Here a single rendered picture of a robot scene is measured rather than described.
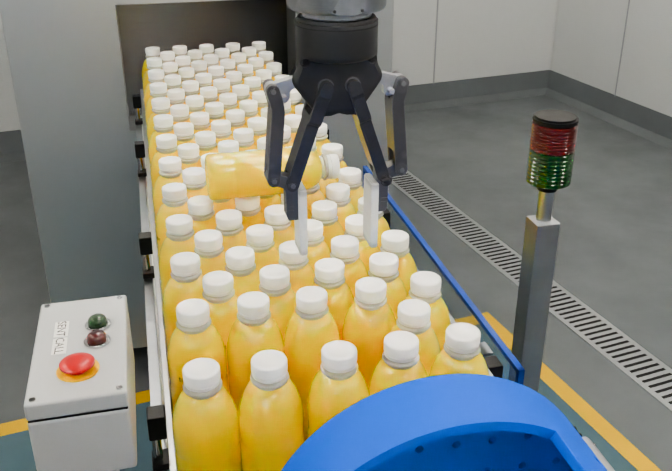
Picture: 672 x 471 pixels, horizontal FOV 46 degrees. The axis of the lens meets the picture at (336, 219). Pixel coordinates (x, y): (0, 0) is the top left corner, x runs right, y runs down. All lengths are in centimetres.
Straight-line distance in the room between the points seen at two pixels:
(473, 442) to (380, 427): 11
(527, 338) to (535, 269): 12
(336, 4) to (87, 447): 51
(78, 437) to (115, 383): 7
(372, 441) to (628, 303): 276
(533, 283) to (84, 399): 69
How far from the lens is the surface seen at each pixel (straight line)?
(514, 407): 61
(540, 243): 121
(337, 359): 86
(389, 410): 59
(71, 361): 89
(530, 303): 126
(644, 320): 321
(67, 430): 88
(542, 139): 114
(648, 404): 277
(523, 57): 588
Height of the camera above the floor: 160
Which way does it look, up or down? 25 degrees down
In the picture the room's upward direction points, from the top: straight up
